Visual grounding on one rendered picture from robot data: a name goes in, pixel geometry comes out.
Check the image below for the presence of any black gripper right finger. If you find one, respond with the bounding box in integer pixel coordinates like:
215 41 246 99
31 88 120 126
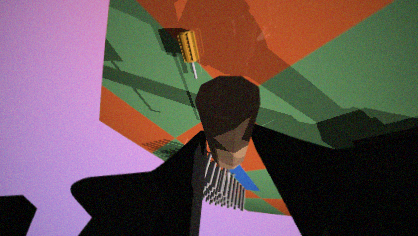
251 124 418 236

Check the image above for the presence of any blue flat strip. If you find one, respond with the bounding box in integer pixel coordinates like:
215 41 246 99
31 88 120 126
230 165 259 191

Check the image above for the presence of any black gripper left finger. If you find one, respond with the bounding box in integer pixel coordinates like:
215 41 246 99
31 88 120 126
70 130 207 236

